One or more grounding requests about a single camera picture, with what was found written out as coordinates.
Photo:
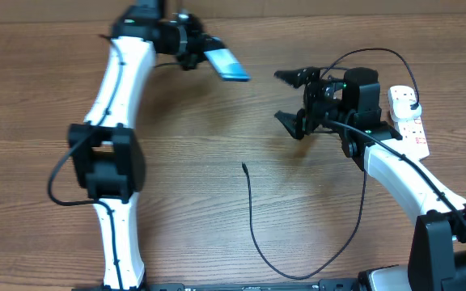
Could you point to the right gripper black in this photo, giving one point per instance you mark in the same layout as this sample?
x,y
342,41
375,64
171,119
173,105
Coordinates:
x,y
317,87

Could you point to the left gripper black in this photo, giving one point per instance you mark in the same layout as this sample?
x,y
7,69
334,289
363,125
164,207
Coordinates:
x,y
202,42

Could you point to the blue Galaxy smartphone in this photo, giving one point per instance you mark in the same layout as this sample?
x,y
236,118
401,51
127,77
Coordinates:
x,y
226,65

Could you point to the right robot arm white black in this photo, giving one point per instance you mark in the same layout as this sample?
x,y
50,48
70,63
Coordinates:
x,y
349,106

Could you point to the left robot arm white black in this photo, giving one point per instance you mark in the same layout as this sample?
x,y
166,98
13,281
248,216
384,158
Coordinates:
x,y
107,157

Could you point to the white charger plug adapter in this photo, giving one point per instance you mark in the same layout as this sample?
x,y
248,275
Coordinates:
x,y
401,111

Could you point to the white power strip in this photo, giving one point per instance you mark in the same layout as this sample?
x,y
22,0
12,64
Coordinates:
x,y
412,131

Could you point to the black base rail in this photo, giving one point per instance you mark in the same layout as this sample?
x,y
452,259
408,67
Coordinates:
x,y
346,284

